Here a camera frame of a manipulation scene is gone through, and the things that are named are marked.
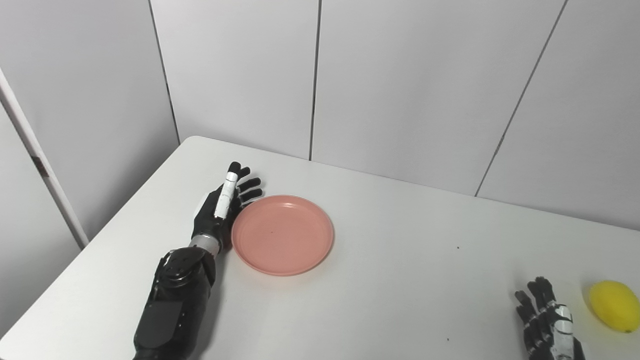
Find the pink plastic plate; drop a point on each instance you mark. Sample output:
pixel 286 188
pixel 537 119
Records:
pixel 282 235

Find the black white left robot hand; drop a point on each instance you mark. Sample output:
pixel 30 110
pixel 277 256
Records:
pixel 212 220

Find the white partition post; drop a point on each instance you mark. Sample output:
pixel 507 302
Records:
pixel 42 165

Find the yellow lemon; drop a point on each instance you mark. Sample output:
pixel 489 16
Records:
pixel 615 305

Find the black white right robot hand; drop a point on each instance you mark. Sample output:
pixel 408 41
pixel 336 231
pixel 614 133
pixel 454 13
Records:
pixel 547 332

